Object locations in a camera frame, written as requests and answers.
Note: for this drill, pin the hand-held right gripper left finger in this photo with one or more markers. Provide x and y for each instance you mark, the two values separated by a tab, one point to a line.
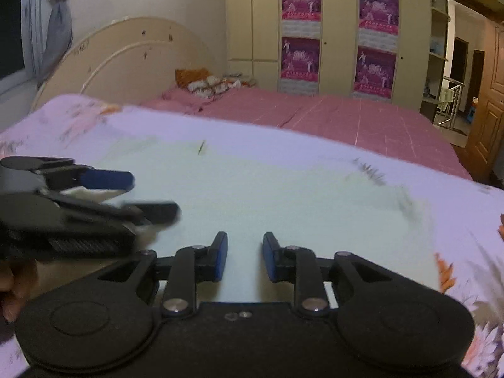
221	256

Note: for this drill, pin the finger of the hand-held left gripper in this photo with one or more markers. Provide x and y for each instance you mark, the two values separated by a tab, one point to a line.
110	180
157	212

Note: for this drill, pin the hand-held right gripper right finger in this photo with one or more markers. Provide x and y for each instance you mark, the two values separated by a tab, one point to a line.
268	258

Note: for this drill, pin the pale green knitted sweater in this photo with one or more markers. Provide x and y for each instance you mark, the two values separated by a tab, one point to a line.
295	204

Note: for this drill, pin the person's left hand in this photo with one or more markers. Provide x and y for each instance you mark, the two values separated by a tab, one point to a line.
15	287

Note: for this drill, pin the cream arched headboard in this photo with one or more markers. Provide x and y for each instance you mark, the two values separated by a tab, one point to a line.
130	59

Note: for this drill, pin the orange pillow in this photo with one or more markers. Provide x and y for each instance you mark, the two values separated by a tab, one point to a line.
191	78

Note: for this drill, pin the white patterned cloth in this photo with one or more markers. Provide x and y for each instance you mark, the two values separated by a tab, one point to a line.
212	84

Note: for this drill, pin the pink checked bedsheet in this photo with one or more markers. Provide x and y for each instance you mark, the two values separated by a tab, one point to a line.
334	122

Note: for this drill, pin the grey tied curtain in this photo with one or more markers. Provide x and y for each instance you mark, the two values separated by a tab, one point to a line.
55	27

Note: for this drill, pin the dark window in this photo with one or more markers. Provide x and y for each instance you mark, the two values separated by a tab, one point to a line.
11	23

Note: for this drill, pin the purple floral bedsheet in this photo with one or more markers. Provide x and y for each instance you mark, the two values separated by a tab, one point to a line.
464	220

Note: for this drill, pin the cream wardrobe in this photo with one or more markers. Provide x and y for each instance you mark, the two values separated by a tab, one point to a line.
338	27

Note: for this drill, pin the blue stool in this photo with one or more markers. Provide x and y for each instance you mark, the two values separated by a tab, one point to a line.
473	112

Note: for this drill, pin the open shelf unit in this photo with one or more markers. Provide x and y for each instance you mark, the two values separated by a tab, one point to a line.
437	55

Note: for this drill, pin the wooden door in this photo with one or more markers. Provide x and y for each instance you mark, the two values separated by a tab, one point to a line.
490	106

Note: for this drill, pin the magenta wall poster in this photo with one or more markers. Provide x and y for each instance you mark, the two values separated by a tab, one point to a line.
300	63
378	12
301	4
375	71

